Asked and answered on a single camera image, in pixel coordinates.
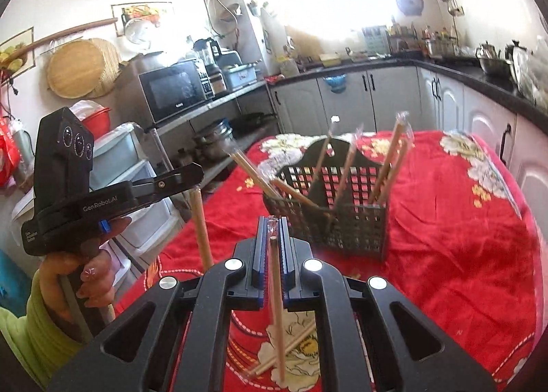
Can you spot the round bamboo board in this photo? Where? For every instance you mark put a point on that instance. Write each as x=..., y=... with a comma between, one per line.
x=83, y=68

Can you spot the blue hanging basin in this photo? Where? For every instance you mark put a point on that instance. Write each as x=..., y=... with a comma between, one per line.
x=336, y=83

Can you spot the steel stock pot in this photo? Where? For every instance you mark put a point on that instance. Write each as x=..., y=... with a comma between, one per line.
x=440, y=47

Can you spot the black blender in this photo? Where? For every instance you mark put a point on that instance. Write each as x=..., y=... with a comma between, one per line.
x=203, y=48

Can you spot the stacked steel pots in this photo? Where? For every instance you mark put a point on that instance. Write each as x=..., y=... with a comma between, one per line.
x=210, y=142

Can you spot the black microwave oven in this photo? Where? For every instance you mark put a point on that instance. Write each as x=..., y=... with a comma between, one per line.
x=151, y=97

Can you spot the clear plastic bag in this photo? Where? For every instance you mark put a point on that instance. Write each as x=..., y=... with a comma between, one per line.
x=531, y=72

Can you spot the blue dish tub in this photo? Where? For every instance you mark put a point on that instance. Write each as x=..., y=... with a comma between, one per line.
x=239, y=76

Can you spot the red floral tablecloth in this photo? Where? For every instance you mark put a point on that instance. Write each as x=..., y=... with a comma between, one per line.
x=462, y=245

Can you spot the wall fan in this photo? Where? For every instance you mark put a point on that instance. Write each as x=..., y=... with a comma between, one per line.
x=411, y=7

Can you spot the steel mixing bowl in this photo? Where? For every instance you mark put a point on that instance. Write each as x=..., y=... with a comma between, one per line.
x=496, y=67

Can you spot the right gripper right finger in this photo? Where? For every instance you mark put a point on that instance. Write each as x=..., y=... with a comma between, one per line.
x=371, y=337

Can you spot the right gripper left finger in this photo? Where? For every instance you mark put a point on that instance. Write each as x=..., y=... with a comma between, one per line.
x=174, y=337

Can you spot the red plastic basin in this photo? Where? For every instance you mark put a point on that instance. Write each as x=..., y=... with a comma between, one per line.
x=98, y=123

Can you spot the person left hand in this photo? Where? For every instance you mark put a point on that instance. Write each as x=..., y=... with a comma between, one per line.
x=97, y=277

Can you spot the wooden rolling pin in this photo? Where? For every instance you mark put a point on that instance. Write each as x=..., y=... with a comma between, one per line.
x=60, y=34

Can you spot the fruit picture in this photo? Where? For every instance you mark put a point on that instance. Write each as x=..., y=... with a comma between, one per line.
x=153, y=12

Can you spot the black frying pan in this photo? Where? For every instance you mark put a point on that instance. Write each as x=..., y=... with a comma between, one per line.
x=249, y=122

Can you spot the wooden cutting board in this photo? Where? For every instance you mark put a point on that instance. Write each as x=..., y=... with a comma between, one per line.
x=306, y=45

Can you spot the black plastic utensil basket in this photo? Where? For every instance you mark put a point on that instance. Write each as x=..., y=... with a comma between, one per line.
x=341, y=217

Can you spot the green sleeve forearm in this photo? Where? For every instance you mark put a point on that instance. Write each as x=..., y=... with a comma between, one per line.
x=33, y=347

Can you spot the chopsticks pair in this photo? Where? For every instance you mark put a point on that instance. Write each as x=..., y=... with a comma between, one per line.
x=202, y=238
x=278, y=358
x=401, y=143
x=248, y=167
x=352, y=149
x=299, y=197
x=334, y=121
x=275, y=285

